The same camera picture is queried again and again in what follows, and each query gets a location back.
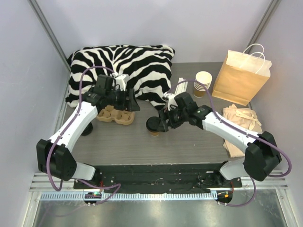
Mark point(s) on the aluminium rail frame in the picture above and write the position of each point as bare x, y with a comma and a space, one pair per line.
255, 204

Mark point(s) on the stack of paper cups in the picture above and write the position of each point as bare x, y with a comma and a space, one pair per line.
203, 82

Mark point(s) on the white wrapped straw left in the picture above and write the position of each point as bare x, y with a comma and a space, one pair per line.
177, 92

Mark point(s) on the white wrapped straw middle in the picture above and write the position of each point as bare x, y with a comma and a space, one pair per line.
181, 87

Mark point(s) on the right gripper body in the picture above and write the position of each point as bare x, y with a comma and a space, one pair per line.
163, 118

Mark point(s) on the white wrapped straw right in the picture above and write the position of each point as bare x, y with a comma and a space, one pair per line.
183, 86

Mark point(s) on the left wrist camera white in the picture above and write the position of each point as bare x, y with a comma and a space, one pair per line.
120, 81

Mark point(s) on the beige cloth bag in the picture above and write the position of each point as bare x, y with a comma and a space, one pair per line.
245, 118

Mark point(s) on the single paper cup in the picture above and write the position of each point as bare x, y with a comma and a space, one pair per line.
154, 133

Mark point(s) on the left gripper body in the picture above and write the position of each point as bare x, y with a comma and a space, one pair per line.
130, 100

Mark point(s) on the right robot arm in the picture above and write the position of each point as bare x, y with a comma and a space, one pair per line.
260, 151

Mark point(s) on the zebra print pillow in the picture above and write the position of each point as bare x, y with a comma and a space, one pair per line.
148, 66

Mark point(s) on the cardboard cup carrier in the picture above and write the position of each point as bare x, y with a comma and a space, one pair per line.
110, 114

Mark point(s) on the white wrapped straw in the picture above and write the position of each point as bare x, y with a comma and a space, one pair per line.
183, 86
177, 92

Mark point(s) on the black lid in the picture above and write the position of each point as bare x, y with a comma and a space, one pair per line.
154, 124
88, 130

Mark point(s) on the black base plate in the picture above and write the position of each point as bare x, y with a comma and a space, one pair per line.
169, 178

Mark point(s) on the brown paper bag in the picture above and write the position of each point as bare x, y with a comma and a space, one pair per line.
242, 76

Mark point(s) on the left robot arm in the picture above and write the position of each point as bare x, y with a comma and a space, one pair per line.
54, 155

